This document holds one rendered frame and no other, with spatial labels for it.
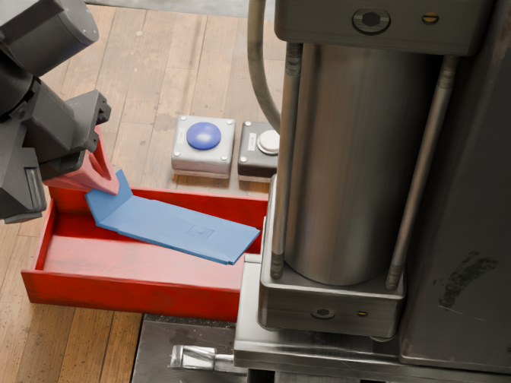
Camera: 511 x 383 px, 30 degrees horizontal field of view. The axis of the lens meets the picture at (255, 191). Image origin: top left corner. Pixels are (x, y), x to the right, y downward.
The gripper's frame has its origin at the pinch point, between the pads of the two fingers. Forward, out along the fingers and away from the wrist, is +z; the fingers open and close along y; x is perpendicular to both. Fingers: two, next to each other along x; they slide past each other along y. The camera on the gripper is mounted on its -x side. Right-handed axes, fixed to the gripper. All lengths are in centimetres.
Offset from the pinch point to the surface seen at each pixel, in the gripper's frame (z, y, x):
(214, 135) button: 12.7, 2.2, 15.3
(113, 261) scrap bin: 10.4, -7.2, -0.7
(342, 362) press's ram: -1.7, 26.5, -24.3
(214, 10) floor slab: 87, -60, 138
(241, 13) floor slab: 91, -54, 138
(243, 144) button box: 15.0, 4.7, 15.0
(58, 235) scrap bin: 7.0, -12.7, 2.0
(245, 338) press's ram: -5.3, 20.9, -23.2
